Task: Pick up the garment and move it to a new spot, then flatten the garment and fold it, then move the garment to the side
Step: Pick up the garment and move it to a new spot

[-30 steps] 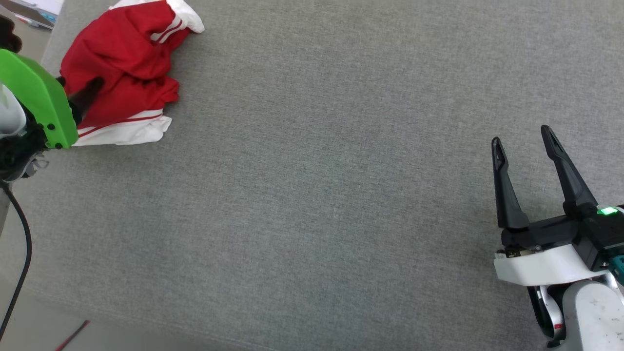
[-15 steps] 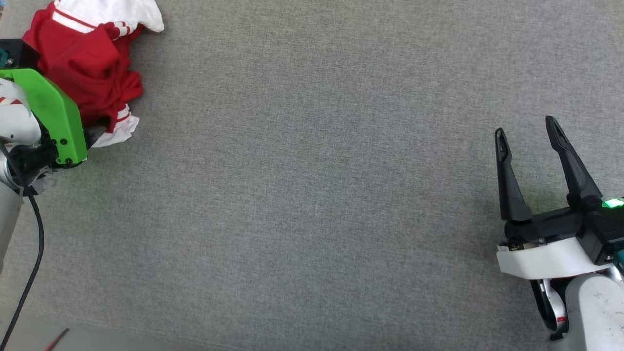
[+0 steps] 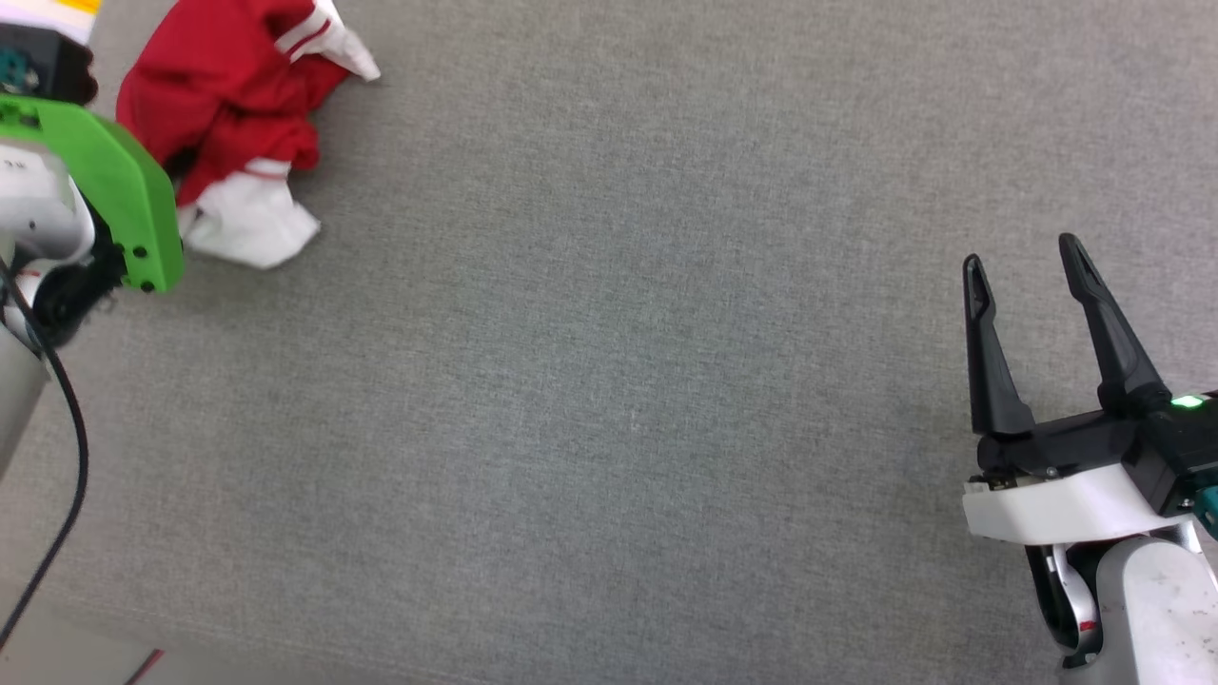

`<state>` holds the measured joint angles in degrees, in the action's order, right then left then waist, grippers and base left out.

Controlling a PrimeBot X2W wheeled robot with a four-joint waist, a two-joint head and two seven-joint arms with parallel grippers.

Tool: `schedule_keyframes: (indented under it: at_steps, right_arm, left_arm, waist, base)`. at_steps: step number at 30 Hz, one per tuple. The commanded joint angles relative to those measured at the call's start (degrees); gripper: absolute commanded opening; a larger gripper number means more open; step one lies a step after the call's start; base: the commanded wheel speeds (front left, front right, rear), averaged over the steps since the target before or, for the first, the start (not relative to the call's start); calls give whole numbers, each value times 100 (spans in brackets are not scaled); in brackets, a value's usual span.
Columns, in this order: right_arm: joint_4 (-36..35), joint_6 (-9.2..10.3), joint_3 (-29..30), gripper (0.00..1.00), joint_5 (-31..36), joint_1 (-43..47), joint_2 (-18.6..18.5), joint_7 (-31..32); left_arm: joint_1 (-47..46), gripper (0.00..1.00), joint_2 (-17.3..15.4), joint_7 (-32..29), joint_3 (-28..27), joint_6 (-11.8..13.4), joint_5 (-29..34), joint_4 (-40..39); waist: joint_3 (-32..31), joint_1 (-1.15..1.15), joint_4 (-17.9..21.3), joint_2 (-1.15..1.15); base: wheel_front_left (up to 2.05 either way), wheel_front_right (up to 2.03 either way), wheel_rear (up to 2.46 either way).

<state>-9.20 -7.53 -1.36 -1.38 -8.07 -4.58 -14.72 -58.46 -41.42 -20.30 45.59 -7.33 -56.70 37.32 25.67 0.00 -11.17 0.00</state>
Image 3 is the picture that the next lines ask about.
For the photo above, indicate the red white basketball jersey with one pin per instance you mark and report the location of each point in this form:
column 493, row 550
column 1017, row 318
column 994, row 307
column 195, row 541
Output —
column 228, row 86

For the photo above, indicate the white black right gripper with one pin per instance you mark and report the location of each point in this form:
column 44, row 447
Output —
column 1066, row 504

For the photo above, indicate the white yellow striped object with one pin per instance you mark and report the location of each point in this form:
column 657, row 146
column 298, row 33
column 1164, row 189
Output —
column 48, row 14

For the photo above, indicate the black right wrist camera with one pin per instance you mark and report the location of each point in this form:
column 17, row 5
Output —
column 1180, row 447

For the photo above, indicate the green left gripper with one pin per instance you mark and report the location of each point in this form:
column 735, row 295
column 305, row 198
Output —
column 124, row 181

